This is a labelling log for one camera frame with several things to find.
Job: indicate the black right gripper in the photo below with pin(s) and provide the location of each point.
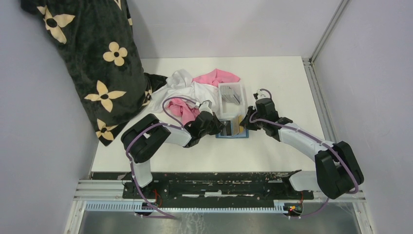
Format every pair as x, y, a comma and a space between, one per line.
246, 123

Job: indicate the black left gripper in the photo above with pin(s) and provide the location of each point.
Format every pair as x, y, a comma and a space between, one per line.
218, 126

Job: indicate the single dark credit card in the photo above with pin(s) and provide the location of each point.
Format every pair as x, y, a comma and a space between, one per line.
227, 130

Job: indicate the blue leather card holder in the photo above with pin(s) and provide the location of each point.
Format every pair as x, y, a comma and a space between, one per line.
245, 134

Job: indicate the gold striped credit card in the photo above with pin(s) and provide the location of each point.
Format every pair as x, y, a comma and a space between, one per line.
237, 128

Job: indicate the stack of credit cards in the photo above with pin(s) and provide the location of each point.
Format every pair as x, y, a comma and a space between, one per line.
230, 95

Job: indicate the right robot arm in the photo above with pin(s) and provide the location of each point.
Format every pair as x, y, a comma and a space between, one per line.
337, 171

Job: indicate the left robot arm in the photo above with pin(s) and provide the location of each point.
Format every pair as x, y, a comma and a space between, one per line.
144, 138

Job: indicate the pink cloth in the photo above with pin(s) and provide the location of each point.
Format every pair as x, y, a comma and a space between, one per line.
186, 108

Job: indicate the clear plastic tray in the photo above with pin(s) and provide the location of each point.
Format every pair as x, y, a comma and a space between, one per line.
230, 110

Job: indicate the white cloth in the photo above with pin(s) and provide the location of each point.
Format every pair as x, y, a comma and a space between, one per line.
180, 84

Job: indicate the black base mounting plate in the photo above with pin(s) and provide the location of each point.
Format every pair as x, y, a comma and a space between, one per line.
217, 190

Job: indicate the black floral blanket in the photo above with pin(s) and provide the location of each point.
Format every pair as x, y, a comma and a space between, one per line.
95, 40

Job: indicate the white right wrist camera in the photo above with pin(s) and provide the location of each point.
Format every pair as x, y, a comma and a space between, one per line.
259, 95

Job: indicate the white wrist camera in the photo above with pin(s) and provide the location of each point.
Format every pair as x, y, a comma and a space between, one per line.
205, 106
259, 95

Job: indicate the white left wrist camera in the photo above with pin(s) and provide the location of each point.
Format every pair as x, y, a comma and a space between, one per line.
205, 106

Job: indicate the aluminium frame rail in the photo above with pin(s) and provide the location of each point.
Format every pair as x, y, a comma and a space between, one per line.
99, 208

